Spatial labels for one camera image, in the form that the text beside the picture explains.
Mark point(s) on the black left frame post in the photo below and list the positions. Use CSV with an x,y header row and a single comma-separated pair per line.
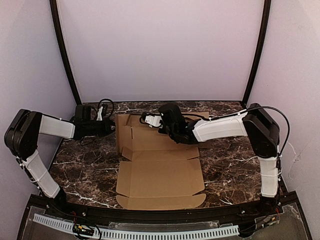
x,y
63,51

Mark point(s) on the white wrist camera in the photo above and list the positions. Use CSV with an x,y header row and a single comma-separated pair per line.
x,y
153,120
100,114

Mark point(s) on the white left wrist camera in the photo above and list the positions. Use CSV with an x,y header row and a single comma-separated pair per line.
x,y
100,114

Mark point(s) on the white slotted cable duct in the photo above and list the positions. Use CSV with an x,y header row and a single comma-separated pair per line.
x,y
134,231

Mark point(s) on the black right frame post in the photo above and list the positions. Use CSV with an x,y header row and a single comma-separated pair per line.
x,y
258,51

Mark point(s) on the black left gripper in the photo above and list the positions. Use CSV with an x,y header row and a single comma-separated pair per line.
x,y
107,125

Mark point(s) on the black front table rail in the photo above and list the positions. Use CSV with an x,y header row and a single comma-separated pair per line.
x,y
239,214

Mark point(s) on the small green circuit board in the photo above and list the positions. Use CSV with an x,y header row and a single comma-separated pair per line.
x,y
82,229

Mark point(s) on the black frame post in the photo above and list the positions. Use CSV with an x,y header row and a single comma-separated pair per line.
x,y
63,51
258,51

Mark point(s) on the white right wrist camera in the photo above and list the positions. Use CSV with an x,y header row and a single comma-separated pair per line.
x,y
153,120

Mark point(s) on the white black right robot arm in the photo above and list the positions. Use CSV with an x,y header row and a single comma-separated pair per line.
x,y
254,122

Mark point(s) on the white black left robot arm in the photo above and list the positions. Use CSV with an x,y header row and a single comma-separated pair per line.
x,y
23,134

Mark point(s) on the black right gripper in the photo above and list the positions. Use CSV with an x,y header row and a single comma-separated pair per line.
x,y
163,126

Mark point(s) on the brown cardboard box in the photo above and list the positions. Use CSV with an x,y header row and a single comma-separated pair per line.
x,y
158,174

